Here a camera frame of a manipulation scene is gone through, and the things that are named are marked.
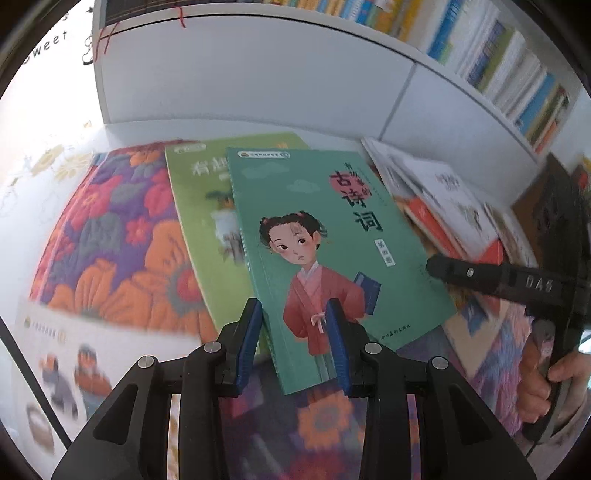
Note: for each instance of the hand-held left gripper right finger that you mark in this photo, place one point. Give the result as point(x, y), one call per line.
point(336, 350)

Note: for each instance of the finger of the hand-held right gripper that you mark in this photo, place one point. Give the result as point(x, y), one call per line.
point(466, 274)

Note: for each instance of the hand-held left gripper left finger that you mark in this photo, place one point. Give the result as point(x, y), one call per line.
point(247, 350)

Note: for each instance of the teal book with girl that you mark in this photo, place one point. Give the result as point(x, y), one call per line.
point(323, 230)

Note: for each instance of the stack of books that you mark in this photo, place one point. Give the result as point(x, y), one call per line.
point(69, 369)

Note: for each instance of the person's right hand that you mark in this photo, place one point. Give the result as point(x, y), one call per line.
point(531, 383)

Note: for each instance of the beige illustrated book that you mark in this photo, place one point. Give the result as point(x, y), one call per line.
point(471, 332)

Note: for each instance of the brown wooden cabinet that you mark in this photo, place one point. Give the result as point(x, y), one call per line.
point(524, 198)

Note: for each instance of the white book with animal illustration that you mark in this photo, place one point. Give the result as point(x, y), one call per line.
point(452, 194)

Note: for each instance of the plain white book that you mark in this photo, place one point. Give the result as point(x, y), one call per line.
point(378, 157)

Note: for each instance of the floral blanket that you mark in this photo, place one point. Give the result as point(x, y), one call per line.
point(115, 240)

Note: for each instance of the light green book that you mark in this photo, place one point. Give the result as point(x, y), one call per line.
point(198, 184)

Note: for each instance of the row of colourful shelved paperbacks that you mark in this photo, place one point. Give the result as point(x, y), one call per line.
point(485, 55)

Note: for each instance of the white bookshelf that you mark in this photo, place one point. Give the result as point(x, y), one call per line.
point(277, 83)

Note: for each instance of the row of black shelved volumes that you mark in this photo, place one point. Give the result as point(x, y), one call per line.
point(138, 9)

